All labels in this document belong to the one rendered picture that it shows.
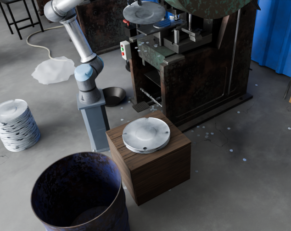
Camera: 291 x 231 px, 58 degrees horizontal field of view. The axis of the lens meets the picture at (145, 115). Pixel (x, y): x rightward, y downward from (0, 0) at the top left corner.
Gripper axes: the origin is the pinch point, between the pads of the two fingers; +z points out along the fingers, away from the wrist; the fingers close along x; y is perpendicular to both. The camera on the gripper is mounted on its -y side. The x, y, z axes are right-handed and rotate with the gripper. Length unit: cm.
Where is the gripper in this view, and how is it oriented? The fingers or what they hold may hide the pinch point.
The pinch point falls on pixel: (142, 3)
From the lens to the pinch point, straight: 182.3
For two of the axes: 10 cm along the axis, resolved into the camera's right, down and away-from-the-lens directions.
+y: -9.9, -0.1, 1.5
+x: -0.3, 9.9, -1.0
